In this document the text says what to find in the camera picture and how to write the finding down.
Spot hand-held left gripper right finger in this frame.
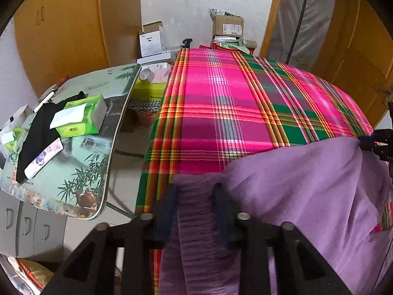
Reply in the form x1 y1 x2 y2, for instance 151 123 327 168
212 184 351 295

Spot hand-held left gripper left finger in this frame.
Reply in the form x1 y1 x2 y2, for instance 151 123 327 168
40 184 178 295

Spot pink plaid bed sheet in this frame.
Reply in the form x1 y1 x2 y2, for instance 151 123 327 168
135 47 393 295

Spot wooden wardrobe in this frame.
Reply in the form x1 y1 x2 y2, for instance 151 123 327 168
14 0 142 99

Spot white cream tube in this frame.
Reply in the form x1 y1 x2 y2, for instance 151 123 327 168
24 138 63 179

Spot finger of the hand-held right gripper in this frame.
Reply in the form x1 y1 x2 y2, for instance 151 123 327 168
372 129 393 143
358 136 388 154

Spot small white box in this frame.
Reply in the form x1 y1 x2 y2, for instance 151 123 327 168
0 104 29 133

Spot pink packet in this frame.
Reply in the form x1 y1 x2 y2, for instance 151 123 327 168
143 63 172 83

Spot bamboo print folding table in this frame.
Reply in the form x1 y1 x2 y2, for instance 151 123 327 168
0 63 142 220

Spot white marker pen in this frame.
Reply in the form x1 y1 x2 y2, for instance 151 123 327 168
33 90 59 114

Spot white cardboard box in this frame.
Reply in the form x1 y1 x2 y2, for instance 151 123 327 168
138 21 166 57

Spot purple fleece pants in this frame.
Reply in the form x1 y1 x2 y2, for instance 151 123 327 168
160 137 393 295

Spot silver bag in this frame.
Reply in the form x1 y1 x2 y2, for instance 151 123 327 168
212 35 240 44

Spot grey drawer cabinet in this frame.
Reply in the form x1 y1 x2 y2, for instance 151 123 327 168
0 187 68 259

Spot black cloth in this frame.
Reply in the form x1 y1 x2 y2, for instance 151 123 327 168
16 90 86 183

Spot yellow cardboard box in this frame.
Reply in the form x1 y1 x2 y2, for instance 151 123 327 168
132 77 171 102

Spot houndstooth cloth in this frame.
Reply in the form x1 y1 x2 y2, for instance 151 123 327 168
127 100 162 112

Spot brown cardboard box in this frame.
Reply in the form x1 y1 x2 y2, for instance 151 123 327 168
210 8 244 37

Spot green tissue pack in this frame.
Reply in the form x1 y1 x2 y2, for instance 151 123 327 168
50 95 109 138
0 127 29 155

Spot clear plastic door curtain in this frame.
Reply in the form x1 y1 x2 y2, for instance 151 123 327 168
275 0 340 68

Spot wooden door frame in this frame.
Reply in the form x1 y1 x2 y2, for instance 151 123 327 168
259 0 284 57

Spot flat white box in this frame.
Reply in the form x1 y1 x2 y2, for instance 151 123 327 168
137 52 172 66

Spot wooden door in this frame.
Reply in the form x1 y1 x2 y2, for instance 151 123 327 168
310 0 393 130

